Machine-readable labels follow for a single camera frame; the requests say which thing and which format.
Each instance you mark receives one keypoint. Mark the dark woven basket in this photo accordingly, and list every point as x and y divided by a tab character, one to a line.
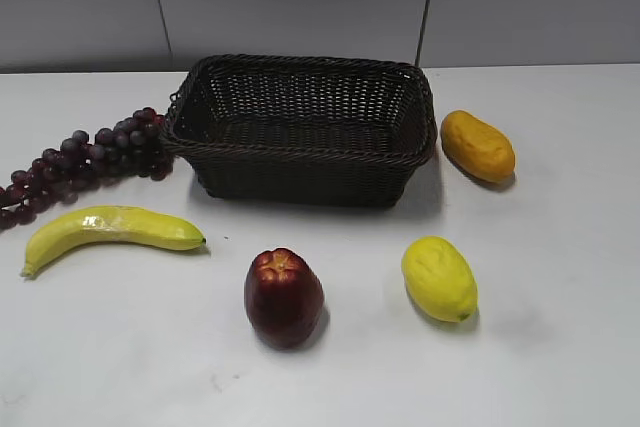
306	130

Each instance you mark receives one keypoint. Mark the yellow banana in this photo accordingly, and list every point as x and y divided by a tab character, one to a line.
107	224

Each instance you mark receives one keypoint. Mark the yellow lemon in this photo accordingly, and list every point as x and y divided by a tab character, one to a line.
439	280

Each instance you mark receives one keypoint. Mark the red apple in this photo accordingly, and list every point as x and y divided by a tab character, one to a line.
283	298

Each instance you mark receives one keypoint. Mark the purple grape bunch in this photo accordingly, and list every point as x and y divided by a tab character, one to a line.
132	148

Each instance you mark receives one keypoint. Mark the orange yellow mango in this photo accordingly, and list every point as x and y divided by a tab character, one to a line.
478	148

